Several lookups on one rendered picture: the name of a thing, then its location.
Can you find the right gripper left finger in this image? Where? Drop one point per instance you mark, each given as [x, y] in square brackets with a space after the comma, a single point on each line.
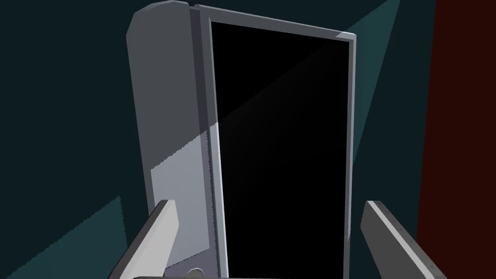
[161, 240]

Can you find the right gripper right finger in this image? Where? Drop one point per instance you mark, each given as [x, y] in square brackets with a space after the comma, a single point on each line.
[391, 248]

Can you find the grey round microwave knob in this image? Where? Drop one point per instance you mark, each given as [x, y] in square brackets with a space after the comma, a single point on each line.
[195, 272]

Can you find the black glass microwave door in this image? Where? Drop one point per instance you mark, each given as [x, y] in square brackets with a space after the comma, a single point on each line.
[283, 155]

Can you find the grey microwave oven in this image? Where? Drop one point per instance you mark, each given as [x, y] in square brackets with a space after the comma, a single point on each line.
[166, 97]

